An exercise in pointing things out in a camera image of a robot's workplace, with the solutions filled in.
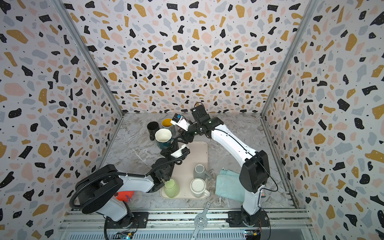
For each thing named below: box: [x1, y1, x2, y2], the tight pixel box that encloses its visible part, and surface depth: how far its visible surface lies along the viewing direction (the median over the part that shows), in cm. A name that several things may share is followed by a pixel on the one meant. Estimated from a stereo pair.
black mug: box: [147, 121, 160, 141], surface depth 104 cm
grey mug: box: [193, 164, 212, 181], surface depth 83 cm
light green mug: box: [163, 178, 180, 198], surface depth 78 cm
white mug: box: [190, 177, 211, 198], surface depth 80 cm
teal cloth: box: [215, 169, 246, 202], surface depth 87 cm
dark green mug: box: [154, 128, 173, 149], surface depth 80 cm
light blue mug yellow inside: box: [161, 118, 175, 135], surface depth 105 cm
